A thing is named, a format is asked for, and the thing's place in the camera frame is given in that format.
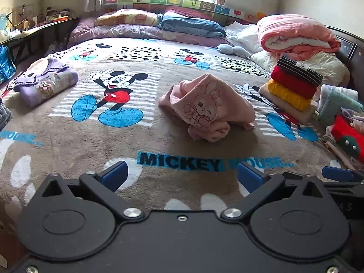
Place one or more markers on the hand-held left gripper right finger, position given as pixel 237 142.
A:
pixel 249 176

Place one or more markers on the light blue plush toy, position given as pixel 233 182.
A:
pixel 233 49

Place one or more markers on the red folded garment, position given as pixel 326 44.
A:
pixel 293 84

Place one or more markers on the pink rolled quilt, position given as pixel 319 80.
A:
pixel 290 30

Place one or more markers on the blue plastic bag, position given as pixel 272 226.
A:
pixel 5 64

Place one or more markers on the colourful foam play mat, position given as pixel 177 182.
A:
pixel 159 0

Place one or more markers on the yellow folded garment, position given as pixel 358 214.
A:
pixel 287 97

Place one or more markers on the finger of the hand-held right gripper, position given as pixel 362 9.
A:
pixel 337 173

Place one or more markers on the red and green garment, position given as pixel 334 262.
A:
pixel 347 136

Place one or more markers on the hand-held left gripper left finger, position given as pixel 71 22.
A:
pixel 113 175

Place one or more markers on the mint folded cloth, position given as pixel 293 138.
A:
pixel 335 102

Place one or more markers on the dark wooden bed headboard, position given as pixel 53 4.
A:
pixel 349 48

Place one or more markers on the grey knitted cloth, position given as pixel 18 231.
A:
pixel 4 115

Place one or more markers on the purple folded garment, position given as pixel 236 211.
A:
pixel 42 86

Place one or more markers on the pink bunny print sweatshirt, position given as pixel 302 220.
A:
pixel 204 105

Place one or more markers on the red tray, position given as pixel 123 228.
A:
pixel 59 19

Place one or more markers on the black white striped folded garment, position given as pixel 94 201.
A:
pixel 301 69

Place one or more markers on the white crumpled sheet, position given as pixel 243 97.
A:
pixel 247 37

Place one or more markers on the cream quilt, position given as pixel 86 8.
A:
pixel 330 65

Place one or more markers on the pile of pale pink cloths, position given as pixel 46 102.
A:
pixel 338 153

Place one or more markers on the purple quilt in plastic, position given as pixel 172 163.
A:
pixel 119 31

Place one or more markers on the beige folded garment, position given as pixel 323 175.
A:
pixel 303 116

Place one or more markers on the printed cartoon mouse blanket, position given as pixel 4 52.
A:
pixel 85 153

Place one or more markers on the cluttered side desk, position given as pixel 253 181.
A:
pixel 52 14

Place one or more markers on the yellow printed pillow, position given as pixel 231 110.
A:
pixel 125 17

